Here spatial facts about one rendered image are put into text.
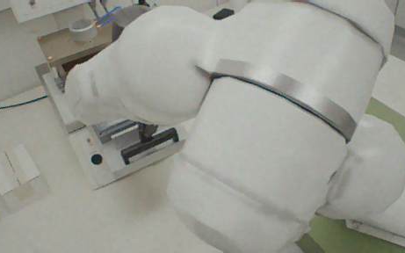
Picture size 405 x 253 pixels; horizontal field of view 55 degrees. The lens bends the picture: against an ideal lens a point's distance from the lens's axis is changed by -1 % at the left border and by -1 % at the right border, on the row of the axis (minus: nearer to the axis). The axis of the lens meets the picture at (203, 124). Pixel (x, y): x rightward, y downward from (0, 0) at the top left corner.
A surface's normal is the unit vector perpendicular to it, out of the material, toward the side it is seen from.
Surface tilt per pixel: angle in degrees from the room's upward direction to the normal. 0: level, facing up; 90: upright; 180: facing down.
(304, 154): 67
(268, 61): 30
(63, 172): 0
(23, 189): 88
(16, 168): 1
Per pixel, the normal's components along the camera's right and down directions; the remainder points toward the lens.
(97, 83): -0.67, 0.16
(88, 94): -0.31, 0.37
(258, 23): -0.52, -0.46
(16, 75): 0.55, 0.51
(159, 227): -0.10, -0.74
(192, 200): -0.54, -0.09
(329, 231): -0.67, -0.25
